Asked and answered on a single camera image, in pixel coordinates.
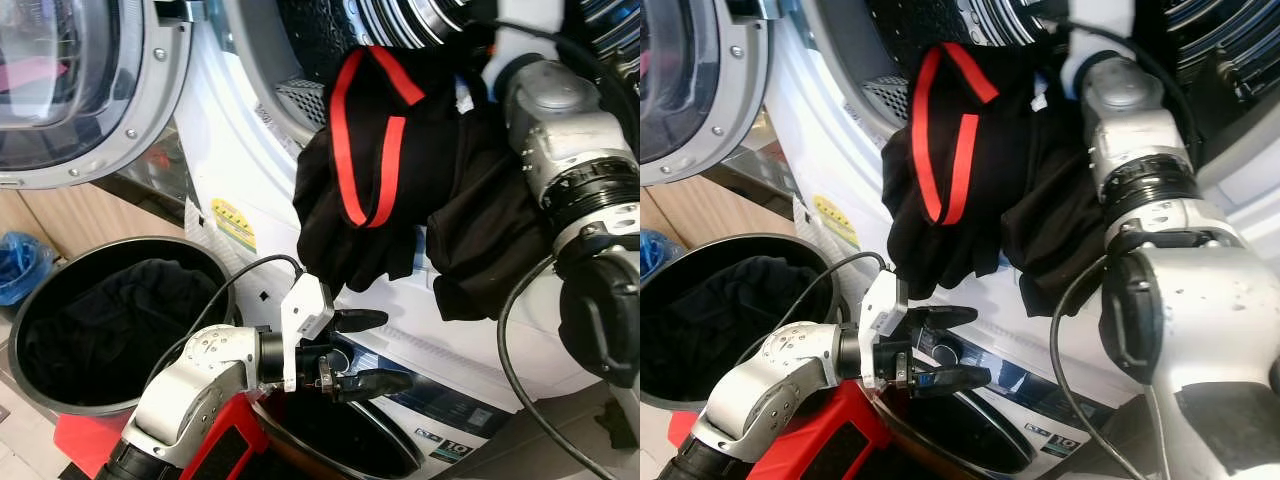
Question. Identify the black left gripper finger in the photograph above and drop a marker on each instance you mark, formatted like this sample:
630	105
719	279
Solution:
955	382
375	385
945	318
360	320

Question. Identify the black garment with red stripes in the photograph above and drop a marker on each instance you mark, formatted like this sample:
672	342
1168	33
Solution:
365	130
942	130

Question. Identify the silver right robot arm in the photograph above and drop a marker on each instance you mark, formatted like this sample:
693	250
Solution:
560	130
1200	320

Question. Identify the crumpled black clothes pile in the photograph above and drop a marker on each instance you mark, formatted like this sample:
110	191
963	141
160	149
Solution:
730	320
110	320

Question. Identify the red plastic stool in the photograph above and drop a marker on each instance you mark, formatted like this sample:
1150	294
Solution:
90	445
800	440

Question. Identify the yellow rectangular sticker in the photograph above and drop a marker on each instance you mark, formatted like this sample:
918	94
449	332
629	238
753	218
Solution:
835	222
232	225

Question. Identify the white tumble dryer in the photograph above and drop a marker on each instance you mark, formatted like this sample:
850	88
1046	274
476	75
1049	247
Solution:
830	150
250	150

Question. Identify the grey perforated lint filter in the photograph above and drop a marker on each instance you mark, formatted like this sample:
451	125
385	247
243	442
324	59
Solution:
305	100
890	97

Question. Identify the light wooden cabinet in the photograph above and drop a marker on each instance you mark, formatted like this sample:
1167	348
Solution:
90	215
700	215

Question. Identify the round black laundry basket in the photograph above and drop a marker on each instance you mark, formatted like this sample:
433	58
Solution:
652	280
30	340

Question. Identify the blue plastic bag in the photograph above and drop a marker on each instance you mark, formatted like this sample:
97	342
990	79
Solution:
20	268
650	258

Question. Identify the round glass dryer door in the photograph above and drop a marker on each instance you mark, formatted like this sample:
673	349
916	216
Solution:
745	100
160	100

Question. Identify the perforated steel dryer drum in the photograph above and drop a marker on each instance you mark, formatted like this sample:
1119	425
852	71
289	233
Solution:
1000	20
400	20

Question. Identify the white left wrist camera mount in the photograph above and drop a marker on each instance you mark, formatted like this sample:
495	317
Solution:
308	310
882	310

